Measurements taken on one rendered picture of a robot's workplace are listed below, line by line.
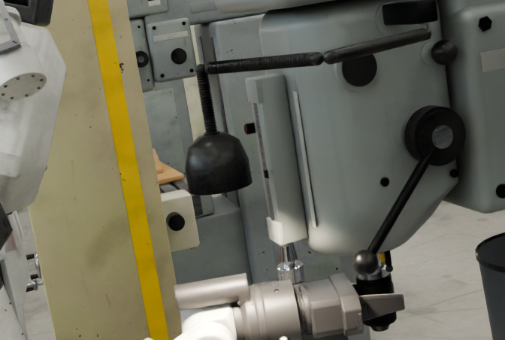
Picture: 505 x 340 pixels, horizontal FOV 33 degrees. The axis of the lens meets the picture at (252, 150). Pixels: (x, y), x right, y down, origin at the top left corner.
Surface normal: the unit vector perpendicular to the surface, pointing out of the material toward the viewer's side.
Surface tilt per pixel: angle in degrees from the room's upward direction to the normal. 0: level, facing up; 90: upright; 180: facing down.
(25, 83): 148
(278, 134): 90
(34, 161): 112
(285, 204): 90
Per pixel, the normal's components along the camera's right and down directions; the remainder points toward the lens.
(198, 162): -0.59, -0.07
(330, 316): 0.08, 0.17
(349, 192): -0.15, 0.20
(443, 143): 0.33, 0.11
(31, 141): 0.92, -0.16
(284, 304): -0.02, -0.45
